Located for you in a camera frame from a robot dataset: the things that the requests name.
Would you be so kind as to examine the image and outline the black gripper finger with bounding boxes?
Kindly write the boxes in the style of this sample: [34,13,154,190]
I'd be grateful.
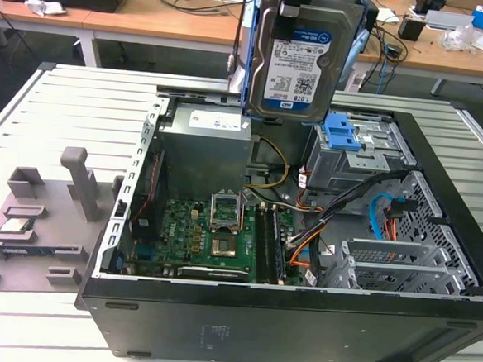
[274,0,300,41]

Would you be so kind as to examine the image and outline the hard disk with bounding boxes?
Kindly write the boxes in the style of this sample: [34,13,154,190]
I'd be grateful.
[237,0,366,130]

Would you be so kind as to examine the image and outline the blue disk bay latch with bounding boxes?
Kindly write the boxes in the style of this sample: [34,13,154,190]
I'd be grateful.
[320,112,366,154]

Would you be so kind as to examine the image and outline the metal disk bay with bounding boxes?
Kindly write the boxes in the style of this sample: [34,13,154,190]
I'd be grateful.
[305,111,419,198]

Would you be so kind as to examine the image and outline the wooden desk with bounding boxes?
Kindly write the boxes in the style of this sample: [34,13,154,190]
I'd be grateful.
[0,0,483,79]

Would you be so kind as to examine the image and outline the small black box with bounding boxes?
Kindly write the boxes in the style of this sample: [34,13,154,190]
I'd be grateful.
[396,16,426,41]

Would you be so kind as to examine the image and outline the silver flat box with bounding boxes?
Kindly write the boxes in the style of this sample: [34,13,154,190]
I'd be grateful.
[424,9,474,31]

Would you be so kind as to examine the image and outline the grey power supply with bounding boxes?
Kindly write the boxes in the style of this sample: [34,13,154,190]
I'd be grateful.
[152,102,258,191]

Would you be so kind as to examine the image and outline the clear plastic bags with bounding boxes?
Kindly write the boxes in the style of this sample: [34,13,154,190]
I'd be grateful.
[443,23,483,52]

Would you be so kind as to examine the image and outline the metal socket cover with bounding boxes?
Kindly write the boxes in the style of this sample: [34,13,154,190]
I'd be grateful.
[208,190,245,236]

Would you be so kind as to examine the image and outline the black case fan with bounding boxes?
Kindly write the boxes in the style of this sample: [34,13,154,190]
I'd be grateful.
[129,148,172,243]

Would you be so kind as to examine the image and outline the black RAM slot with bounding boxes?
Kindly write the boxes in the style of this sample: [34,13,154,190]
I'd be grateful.
[265,206,291,285]
[252,204,275,284]

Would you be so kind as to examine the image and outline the CPU socket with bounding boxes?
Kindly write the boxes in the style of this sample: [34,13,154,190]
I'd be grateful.
[210,235,239,260]

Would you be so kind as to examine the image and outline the green motherboard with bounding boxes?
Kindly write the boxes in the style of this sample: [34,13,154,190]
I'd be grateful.
[133,192,307,288]

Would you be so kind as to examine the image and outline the white crumpled paper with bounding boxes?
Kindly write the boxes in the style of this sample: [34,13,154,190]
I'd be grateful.
[24,0,68,17]

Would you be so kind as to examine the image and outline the black graphics card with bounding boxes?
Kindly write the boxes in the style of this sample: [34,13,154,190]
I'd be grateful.
[176,264,252,283]

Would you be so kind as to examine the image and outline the metal drive cage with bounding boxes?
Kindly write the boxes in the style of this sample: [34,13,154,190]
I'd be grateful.
[324,236,482,298]

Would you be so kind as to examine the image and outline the grey parts rack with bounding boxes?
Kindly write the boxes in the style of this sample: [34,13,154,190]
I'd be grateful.
[0,141,124,301]

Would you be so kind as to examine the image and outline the black open PC case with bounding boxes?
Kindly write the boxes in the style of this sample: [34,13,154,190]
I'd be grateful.
[70,79,483,362]

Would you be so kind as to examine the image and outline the silver CPU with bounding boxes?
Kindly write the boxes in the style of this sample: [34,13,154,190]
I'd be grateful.
[0,216,32,236]

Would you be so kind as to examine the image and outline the RAM stick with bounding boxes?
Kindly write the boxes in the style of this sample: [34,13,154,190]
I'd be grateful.
[0,245,55,259]

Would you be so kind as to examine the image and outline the black cable with metal plug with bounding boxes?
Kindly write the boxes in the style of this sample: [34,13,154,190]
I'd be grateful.
[226,0,255,77]

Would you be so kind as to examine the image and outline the yellow wire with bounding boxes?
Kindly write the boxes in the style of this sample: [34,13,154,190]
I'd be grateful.
[244,135,292,192]

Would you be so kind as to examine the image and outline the black cable bundle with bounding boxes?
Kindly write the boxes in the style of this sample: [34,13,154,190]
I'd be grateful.
[285,161,409,260]

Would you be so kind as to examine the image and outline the blue wire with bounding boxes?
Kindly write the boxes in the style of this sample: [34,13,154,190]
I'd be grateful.
[366,193,395,241]

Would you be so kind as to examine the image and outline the orange wire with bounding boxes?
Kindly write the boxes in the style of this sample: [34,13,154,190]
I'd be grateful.
[380,207,400,241]

